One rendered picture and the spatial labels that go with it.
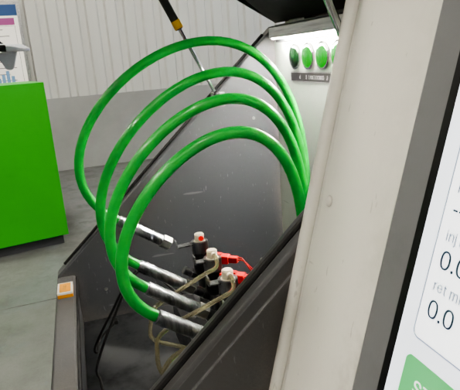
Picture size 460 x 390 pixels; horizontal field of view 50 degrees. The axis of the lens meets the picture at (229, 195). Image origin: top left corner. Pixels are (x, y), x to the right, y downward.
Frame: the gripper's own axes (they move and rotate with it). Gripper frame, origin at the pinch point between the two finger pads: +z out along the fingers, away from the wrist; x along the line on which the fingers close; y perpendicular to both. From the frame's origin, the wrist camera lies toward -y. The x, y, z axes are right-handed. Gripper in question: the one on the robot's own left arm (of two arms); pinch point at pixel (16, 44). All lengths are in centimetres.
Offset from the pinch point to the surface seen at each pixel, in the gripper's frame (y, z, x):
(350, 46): -8, -17, 105
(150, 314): 23, -28, 89
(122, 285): 19, -30, 87
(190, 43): -5, -5, 70
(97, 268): 45, -6, 40
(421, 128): -4, -26, 115
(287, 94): 2, 9, 79
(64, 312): 44, -20, 52
